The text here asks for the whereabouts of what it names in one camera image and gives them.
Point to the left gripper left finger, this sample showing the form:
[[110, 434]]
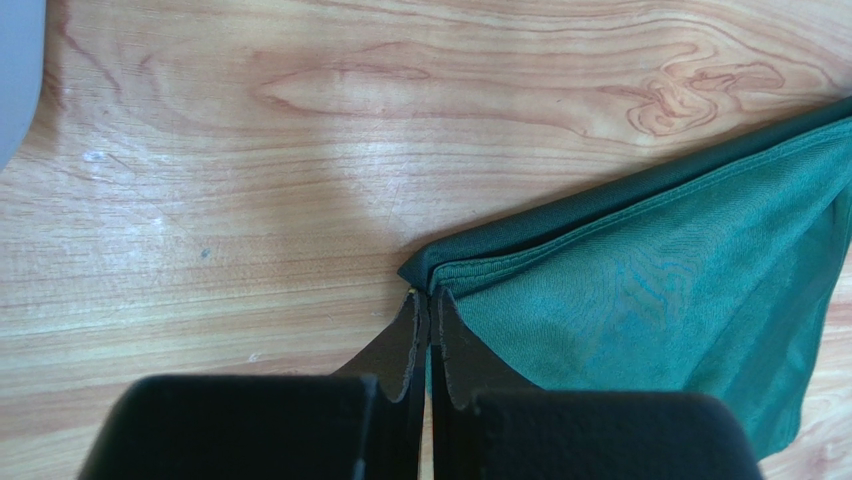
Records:
[[362, 421]]

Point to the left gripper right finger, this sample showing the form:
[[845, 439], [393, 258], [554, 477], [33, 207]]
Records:
[[492, 423]]

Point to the dark green cloth napkin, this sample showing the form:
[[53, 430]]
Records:
[[711, 274]]

